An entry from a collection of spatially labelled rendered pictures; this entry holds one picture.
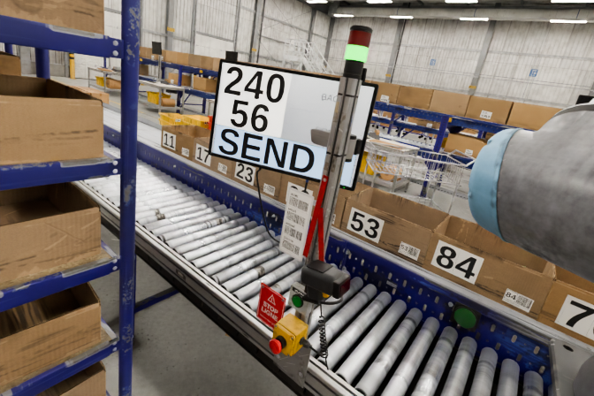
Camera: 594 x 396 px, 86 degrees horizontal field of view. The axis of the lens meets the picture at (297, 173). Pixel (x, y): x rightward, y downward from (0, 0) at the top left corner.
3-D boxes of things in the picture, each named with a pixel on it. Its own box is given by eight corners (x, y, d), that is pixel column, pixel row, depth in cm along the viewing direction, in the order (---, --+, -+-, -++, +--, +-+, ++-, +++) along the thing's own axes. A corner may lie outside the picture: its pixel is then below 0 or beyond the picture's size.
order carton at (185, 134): (160, 148, 238) (161, 125, 234) (194, 145, 262) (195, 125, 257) (192, 162, 217) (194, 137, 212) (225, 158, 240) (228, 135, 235)
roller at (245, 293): (230, 292, 116) (238, 303, 114) (312, 247, 157) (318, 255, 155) (224, 300, 118) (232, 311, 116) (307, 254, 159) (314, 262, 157)
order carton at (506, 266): (420, 269, 130) (432, 231, 125) (439, 246, 153) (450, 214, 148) (536, 322, 108) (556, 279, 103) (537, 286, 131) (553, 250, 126)
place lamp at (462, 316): (451, 322, 117) (457, 306, 116) (452, 320, 118) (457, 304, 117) (471, 332, 114) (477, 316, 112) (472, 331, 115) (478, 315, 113)
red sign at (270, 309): (255, 316, 102) (261, 282, 99) (257, 315, 103) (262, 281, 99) (294, 346, 93) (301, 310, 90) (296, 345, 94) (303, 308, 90)
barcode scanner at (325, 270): (336, 321, 77) (339, 281, 75) (296, 301, 84) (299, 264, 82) (349, 308, 82) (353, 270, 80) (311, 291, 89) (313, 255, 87)
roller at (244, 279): (215, 294, 122) (216, 284, 120) (298, 251, 162) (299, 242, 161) (224, 301, 119) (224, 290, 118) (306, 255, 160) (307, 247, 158)
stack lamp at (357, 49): (340, 57, 74) (346, 29, 72) (350, 61, 77) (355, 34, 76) (359, 60, 71) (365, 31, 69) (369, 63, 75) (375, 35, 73)
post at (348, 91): (271, 363, 101) (323, 73, 76) (282, 354, 105) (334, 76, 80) (301, 389, 94) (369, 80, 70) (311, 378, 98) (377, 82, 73)
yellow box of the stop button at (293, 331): (266, 346, 90) (270, 325, 88) (285, 331, 96) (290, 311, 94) (308, 380, 82) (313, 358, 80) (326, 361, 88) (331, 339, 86)
